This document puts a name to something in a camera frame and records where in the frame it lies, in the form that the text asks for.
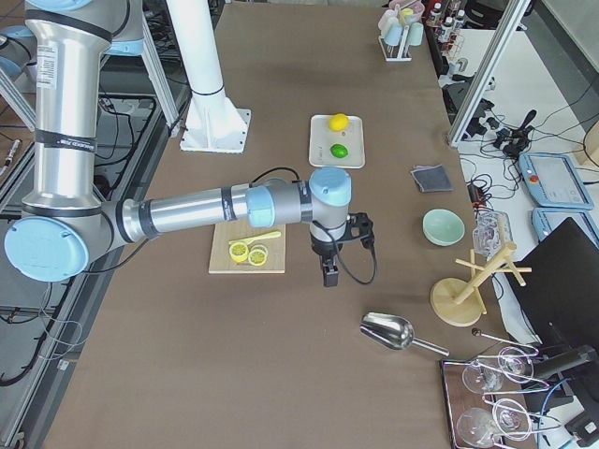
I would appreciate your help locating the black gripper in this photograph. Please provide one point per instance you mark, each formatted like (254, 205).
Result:
(324, 253)

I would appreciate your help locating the green lime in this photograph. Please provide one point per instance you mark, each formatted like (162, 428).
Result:
(338, 150)

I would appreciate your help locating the yellow lemon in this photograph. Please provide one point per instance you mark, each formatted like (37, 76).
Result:
(338, 122)

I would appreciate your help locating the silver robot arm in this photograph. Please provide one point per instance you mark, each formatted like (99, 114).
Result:
(64, 226)

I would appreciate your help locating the cream rabbit print tray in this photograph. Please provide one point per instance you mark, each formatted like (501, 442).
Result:
(321, 138)

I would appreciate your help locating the black glass rack tray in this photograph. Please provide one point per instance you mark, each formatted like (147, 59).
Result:
(469, 415)

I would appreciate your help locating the yellow plastic knife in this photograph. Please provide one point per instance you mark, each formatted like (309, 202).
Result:
(247, 241)

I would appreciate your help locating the lower lemon slice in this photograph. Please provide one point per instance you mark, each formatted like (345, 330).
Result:
(257, 257)

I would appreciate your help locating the lemon slice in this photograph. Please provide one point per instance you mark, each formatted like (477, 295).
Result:
(257, 257)
(238, 251)

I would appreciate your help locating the metal scoop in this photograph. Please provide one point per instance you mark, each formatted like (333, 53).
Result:
(395, 332)

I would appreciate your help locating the upper lemon slice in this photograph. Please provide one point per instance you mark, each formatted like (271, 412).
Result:
(238, 251)

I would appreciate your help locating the bamboo cutting board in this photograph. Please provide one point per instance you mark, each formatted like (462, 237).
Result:
(220, 261)

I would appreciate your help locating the mint green bowl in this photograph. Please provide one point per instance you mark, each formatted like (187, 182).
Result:
(443, 227)

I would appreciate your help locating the wooden mug tree stand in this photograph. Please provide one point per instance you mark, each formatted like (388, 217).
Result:
(459, 303)

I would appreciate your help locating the grey folded cloth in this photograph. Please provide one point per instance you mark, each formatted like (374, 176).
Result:
(431, 179)

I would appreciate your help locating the wine glass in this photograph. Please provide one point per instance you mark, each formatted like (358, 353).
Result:
(482, 376)
(515, 364)
(512, 419)

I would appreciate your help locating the lower teach pendant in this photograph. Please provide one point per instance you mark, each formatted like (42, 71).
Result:
(545, 220)

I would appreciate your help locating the teach pendant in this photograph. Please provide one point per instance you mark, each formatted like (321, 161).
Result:
(545, 220)
(552, 181)

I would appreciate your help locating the upper teach pendant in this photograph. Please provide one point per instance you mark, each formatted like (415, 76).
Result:
(552, 181)

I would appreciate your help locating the light blue cup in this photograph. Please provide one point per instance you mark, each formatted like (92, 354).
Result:
(394, 35)

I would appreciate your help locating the mint green cup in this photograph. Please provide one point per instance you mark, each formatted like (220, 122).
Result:
(415, 34)

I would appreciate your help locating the pale cream cup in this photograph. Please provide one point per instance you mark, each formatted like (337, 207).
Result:
(388, 14)

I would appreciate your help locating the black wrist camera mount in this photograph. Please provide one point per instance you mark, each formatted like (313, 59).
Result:
(359, 226)

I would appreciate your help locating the white pillar camera stand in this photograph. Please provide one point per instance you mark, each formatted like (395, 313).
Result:
(213, 123)

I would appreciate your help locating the white wire cup rack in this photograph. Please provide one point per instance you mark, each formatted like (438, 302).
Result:
(399, 53)

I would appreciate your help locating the aluminium frame post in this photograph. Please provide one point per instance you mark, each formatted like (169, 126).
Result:
(507, 26)

